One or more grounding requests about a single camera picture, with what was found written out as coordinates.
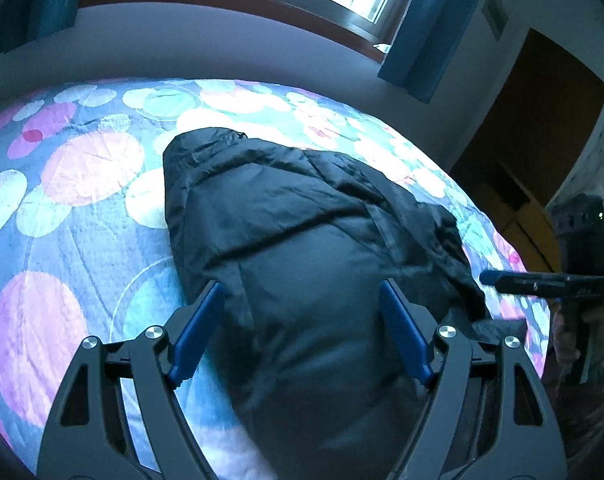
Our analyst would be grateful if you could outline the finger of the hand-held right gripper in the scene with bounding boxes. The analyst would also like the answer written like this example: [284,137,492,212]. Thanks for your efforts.
[479,269,565,296]

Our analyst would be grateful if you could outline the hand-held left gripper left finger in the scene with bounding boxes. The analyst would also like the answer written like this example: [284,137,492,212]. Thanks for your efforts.
[36,280,225,480]

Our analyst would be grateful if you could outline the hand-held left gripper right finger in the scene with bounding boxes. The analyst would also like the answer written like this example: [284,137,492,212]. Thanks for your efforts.
[378,279,569,480]

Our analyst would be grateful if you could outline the black puffer jacket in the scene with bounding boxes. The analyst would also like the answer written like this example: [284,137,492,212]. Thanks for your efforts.
[162,127,528,480]

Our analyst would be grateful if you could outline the person's right forearm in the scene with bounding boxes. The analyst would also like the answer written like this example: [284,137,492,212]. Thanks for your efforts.
[539,340,604,480]

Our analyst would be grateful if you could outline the person's right hand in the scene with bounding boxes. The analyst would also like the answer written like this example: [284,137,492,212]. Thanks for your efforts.
[552,297,604,376]

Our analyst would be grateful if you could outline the cardboard box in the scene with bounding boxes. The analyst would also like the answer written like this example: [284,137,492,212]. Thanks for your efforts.
[497,195,558,266]

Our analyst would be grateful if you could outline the dark wooden doorway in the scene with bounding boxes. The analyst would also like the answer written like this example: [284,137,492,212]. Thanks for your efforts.
[449,27,604,271]

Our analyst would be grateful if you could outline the circle-printed bedspread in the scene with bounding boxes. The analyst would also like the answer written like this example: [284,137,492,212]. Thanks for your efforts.
[0,77,548,480]

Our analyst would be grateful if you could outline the blue curtain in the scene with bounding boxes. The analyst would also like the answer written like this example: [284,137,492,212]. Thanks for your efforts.
[377,0,490,106]
[0,0,90,61]

